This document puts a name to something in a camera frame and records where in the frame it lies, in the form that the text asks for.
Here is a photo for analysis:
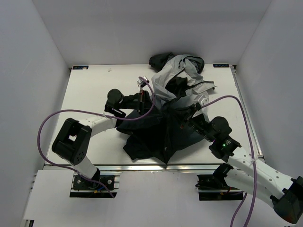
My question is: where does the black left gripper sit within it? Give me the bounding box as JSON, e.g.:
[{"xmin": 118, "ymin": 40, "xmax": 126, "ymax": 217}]
[{"xmin": 119, "ymin": 91, "xmax": 162, "ymax": 117}]

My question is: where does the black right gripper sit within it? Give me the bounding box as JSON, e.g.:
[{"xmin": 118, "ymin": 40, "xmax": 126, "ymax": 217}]
[{"xmin": 169, "ymin": 103, "xmax": 215, "ymax": 142}]

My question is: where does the dark navy and grey jacket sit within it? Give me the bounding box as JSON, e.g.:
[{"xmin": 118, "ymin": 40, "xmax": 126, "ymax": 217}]
[{"xmin": 117, "ymin": 52, "xmax": 215, "ymax": 164}]

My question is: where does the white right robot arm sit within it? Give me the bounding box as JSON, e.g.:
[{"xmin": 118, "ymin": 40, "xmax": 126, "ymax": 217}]
[{"xmin": 180, "ymin": 104, "xmax": 303, "ymax": 224}]

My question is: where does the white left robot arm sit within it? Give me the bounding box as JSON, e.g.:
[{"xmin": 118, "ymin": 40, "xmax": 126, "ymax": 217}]
[{"xmin": 52, "ymin": 89, "xmax": 155, "ymax": 189}]

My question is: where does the blue label sticker right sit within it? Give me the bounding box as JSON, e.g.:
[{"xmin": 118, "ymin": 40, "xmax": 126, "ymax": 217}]
[{"xmin": 213, "ymin": 63, "xmax": 230, "ymax": 68}]

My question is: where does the blue label sticker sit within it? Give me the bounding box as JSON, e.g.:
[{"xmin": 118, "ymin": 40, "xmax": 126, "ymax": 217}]
[
  {"xmin": 72, "ymin": 65, "xmax": 89, "ymax": 70},
  {"xmin": 213, "ymin": 63, "xmax": 230, "ymax": 68}
]

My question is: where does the blue label sticker left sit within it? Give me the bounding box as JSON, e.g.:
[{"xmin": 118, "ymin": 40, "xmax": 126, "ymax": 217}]
[{"xmin": 72, "ymin": 65, "xmax": 89, "ymax": 70}]

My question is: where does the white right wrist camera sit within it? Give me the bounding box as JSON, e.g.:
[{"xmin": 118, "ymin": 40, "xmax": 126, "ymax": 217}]
[{"xmin": 195, "ymin": 94, "xmax": 209, "ymax": 106}]

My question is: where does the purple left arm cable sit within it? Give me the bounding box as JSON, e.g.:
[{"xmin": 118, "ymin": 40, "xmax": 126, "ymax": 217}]
[{"xmin": 37, "ymin": 76, "xmax": 156, "ymax": 198}]

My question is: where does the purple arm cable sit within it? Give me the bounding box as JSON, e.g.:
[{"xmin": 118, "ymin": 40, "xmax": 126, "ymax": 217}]
[
  {"xmin": 37, "ymin": 76, "xmax": 156, "ymax": 198},
  {"xmin": 198, "ymin": 95, "xmax": 258, "ymax": 227}
]

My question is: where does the aluminium front table rail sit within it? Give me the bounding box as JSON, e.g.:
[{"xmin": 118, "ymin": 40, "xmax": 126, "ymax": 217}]
[{"xmin": 45, "ymin": 164, "xmax": 225, "ymax": 172}]

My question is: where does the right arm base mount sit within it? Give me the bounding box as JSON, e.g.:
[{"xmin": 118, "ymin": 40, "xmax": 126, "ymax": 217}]
[{"xmin": 195, "ymin": 163, "xmax": 244, "ymax": 201}]

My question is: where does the aluminium right side rail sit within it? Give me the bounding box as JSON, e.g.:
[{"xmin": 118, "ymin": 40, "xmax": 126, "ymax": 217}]
[{"xmin": 230, "ymin": 65, "xmax": 264, "ymax": 159}]

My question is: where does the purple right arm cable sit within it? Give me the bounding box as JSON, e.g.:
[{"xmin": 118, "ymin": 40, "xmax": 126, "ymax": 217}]
[{"xmin": 198, "ymin": 95, "xmax": 258, "ymax": 227}]

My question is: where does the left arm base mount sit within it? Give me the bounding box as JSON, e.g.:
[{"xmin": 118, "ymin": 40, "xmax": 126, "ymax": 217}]
[{"xmin": 70, "ymin": 175, "xmax": 120, "ymax": 199}]

